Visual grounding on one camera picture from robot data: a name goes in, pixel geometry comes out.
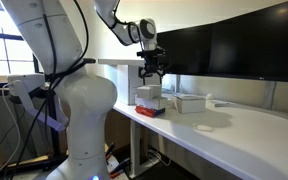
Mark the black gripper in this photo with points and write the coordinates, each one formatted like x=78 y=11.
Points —
x=151 y=66

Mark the small white top box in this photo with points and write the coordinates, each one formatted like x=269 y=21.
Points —
x=149 y=91

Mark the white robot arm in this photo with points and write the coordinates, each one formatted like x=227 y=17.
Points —
x=45 y=27

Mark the white middle stack box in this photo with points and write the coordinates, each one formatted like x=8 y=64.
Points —
x=155 y=103

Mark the large open cardboard box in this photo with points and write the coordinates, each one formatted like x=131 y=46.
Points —
x=124 y=74

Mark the white square box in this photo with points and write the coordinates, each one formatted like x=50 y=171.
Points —
x=189 y=103

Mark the black left monitor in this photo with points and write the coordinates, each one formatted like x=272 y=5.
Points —
x=187 y=50

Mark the black monitor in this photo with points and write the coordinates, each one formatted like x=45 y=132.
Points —
x=252 y=46
x=187 y=50

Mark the small white round object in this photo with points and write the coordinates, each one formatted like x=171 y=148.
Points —
x=209 y=96

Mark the white desk leg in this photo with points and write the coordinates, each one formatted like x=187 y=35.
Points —
x=137 y=167

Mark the black right monitor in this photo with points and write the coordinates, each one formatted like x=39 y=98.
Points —
x=252 y=46

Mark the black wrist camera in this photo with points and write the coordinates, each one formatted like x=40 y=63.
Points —
x=155 y=52

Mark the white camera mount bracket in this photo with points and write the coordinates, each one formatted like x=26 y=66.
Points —
x=23 y=86

